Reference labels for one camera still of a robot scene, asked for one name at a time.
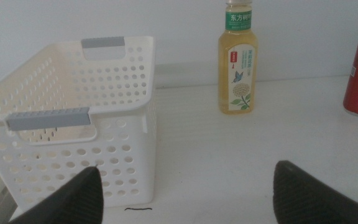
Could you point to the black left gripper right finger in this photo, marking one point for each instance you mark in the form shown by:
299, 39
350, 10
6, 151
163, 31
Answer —
306, 199

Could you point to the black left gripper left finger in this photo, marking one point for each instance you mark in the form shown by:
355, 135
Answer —
76, 202

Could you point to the yellow tea bottle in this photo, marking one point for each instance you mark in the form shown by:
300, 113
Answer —
236, 68

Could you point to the white perforated plastic basket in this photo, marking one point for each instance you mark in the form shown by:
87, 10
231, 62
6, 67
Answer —
73, 77

